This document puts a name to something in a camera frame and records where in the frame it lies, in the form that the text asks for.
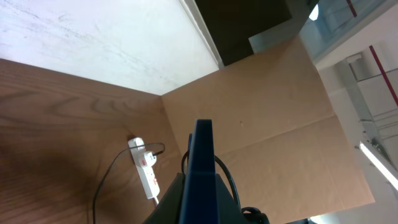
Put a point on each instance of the ceiling fluorescent light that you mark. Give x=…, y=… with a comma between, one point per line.
x=385, y=168

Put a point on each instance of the blue screen smartphone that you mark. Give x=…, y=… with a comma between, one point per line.
x=199, y=201

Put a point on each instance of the brown cardboard side panel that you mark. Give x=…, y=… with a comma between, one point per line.
x=275, y=129

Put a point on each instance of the white charger adapter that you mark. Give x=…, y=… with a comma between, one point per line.
x=147, y=159

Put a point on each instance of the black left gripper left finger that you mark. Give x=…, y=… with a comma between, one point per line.
x=169, y=207

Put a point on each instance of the white power strip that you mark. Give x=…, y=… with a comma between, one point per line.
x=147, y=176

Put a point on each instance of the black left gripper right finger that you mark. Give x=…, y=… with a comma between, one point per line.
x=229, y=213

